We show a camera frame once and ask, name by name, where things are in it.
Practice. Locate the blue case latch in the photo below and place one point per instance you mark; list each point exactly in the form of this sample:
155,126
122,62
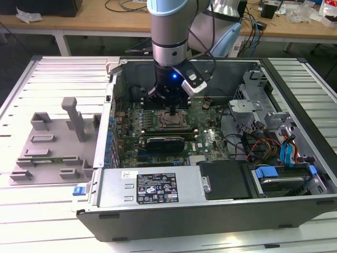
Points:
78,190

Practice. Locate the CPU socket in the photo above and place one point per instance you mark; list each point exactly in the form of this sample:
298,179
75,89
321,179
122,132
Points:
161,126

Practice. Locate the round coin cell battery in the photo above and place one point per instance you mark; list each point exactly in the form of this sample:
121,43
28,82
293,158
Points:
206,104

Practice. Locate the clear plastic bags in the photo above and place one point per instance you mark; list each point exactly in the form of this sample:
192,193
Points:
302,11

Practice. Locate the black graphics card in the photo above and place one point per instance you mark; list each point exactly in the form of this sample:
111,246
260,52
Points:
166,145

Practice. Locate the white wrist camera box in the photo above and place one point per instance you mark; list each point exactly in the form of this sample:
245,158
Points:
196,88

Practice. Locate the black plastic drive shroud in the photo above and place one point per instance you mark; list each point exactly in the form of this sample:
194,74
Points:
223,179

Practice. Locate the hard disk in blue carrier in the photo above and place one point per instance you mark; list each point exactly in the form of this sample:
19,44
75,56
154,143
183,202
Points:
284,185

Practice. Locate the green motherboard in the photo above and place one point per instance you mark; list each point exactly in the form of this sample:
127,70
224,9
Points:
210,131

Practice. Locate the wooden desk with white frame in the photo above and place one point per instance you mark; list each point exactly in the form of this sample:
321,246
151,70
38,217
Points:
79,22

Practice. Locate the white red printed bag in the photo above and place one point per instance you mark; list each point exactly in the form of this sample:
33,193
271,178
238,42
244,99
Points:
329,13

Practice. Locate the grey plastic parts rack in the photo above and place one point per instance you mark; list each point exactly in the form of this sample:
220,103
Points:
65,150

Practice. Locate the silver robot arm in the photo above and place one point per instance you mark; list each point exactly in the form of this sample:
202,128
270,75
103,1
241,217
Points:
168,34

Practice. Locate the silver topped CPU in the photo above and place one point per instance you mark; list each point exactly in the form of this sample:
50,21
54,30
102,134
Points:
177,121

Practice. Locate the small black device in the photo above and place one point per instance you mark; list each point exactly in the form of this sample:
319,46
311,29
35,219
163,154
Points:
260,25

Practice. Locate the black equipment box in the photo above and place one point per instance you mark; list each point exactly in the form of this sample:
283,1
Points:
39,6

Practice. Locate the grey power supply unit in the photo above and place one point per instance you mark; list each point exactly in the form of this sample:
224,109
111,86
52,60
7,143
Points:
118,184

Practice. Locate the crumpled clear plastic bag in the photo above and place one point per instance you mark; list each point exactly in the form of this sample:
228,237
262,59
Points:
27,16

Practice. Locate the grey metal drive cage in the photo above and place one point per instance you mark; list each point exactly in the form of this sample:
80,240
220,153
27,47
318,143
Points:
246,105

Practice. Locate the silver finned chipset heatsink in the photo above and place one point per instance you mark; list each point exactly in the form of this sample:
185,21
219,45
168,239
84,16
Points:
197,159

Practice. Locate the black open PC case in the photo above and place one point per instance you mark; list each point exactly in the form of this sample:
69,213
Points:
184,224

